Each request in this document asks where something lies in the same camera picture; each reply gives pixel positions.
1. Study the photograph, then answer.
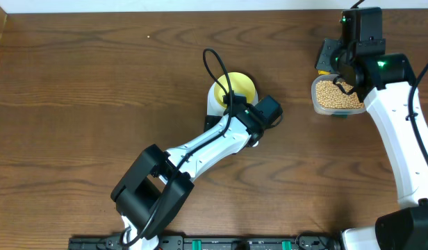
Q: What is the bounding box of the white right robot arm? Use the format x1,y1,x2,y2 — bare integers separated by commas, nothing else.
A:
315,39,428,249

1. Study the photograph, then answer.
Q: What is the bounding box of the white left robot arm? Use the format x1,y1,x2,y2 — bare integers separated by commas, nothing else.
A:
110,101,281,249

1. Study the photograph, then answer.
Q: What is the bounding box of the white digital kitchen scale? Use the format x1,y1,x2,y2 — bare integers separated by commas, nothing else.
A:
207,85,258,147

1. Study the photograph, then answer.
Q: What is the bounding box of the pale yellow bowl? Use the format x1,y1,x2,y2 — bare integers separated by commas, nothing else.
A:
213,72,258,108

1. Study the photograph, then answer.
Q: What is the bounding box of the clear plastic container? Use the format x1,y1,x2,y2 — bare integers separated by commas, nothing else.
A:
311,74,365,116

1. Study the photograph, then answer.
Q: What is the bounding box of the yellow measuring scoop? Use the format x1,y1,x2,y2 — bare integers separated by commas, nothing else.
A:
318,70,330,75

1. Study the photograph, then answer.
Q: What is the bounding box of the soybeans pile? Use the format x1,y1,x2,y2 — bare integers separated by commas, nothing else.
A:
315,81,364,109

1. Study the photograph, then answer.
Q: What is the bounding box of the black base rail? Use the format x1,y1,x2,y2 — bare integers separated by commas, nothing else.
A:
67,234,343,250

